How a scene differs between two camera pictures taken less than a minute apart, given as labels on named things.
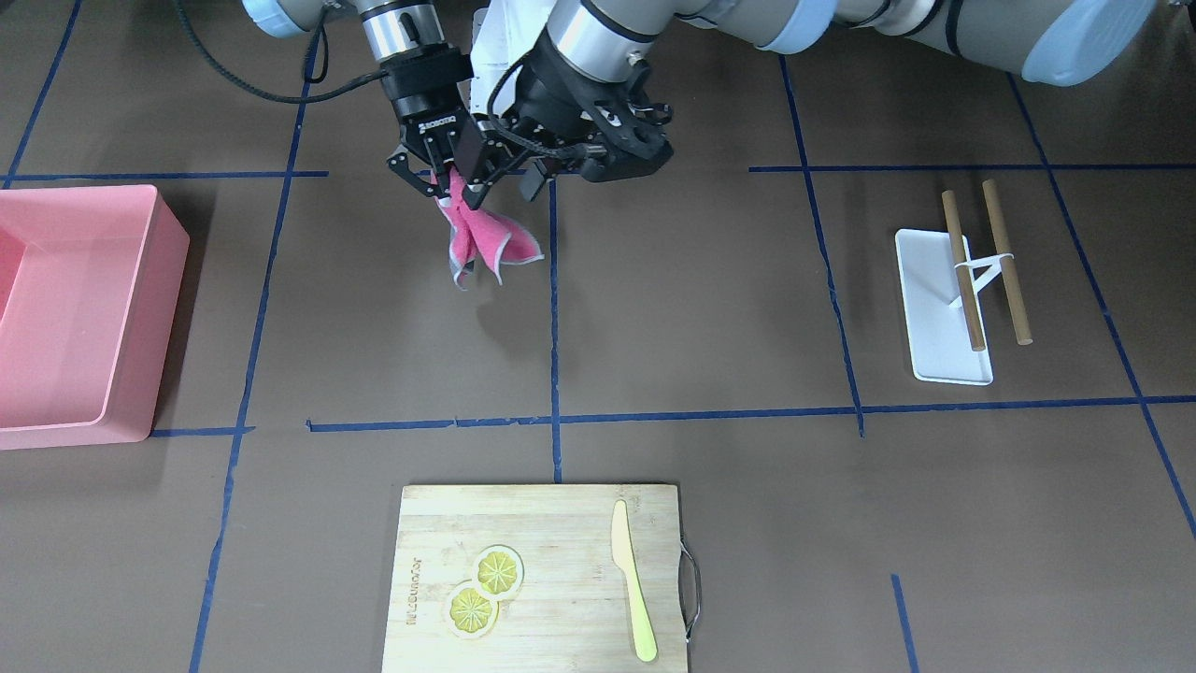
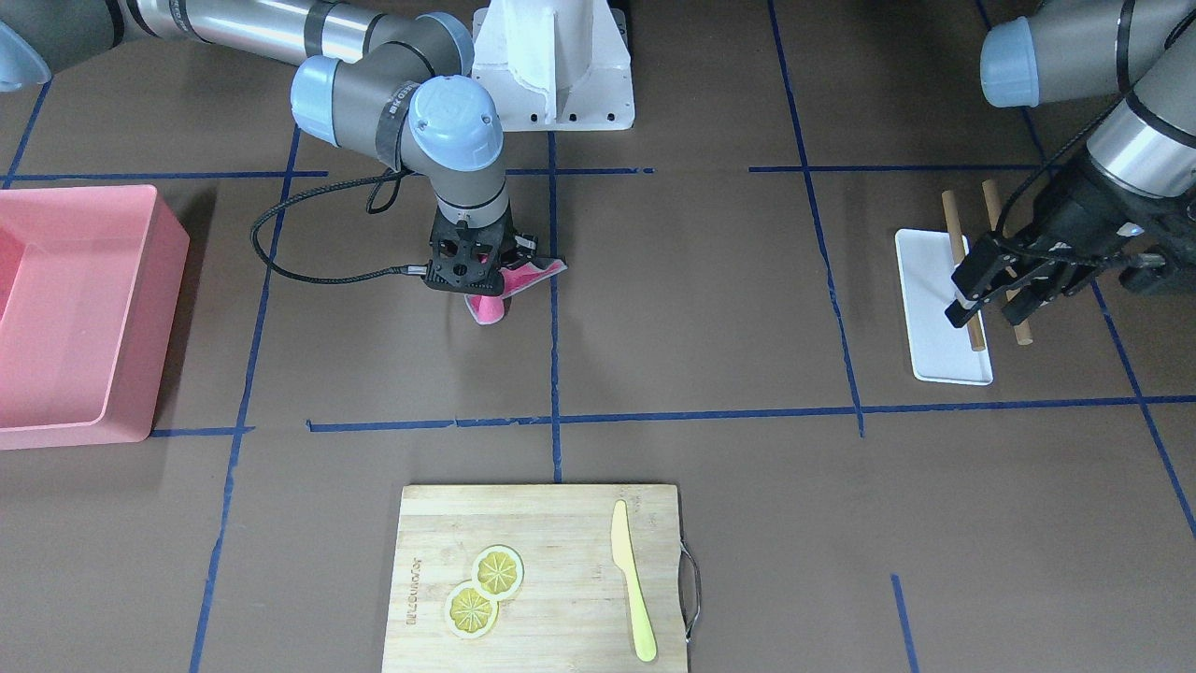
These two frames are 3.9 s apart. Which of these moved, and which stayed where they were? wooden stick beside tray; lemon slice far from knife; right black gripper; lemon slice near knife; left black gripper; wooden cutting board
Moved: right black gripper; left black gripper
Stayed: lemon slice far from knife; lemon slice near knife; wooden cutting board; wooden stick beside tray
